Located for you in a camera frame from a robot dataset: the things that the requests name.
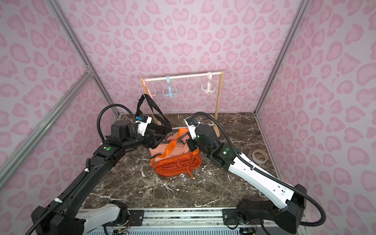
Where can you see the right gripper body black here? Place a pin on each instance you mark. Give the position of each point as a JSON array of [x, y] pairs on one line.
[[193, 141]]

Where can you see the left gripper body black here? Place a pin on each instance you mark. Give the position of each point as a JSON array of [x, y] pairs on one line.
[[150, 140]]

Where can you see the black fanny pack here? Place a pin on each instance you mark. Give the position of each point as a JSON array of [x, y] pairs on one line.
[[160, 124]]

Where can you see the pink fanny pack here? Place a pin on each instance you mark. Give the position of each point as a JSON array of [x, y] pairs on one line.
[[172, 146]]

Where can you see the orange fanny pack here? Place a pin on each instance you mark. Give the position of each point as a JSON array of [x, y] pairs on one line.
[[178, 165]]

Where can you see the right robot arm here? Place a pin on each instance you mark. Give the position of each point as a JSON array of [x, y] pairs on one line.
[[284, 206]]

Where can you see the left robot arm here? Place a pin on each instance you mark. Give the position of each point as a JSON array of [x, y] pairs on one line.
[[59, 217]]

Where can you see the blue hook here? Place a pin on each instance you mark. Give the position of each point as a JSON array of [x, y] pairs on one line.
[[170, 92]]

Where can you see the pink hook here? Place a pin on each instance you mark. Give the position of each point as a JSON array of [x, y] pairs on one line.
[[147, 89]]

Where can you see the white hook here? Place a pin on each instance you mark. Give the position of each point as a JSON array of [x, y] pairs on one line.
[[208, 89]]

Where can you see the wooden clothes rack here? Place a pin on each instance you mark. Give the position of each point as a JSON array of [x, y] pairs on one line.
[[220, 84]]

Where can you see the roll of tape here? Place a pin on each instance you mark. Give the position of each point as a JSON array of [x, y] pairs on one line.
[[259, 156]]

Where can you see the aluminium corner profile right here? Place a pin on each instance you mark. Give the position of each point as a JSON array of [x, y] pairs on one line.
[[297, 20]]

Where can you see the aluminium corner profile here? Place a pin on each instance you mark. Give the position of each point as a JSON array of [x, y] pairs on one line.
[[77, 45], [297, 20]]

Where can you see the aluminium corner profile left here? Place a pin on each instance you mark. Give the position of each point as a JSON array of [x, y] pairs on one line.
[[77, 45]]

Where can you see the aluminium diagonal profile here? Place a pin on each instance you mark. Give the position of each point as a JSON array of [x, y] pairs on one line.
[[19, 156]]

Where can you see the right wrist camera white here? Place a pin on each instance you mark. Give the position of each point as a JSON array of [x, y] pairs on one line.
[[192, 125]]

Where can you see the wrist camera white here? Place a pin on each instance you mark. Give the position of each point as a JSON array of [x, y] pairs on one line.
[[142, 122], [192, 125]]

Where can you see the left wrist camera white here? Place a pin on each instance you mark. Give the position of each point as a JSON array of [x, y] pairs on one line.
[[142, 122]]

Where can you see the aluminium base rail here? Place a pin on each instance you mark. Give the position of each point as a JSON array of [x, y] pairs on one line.
[[172, 221]]

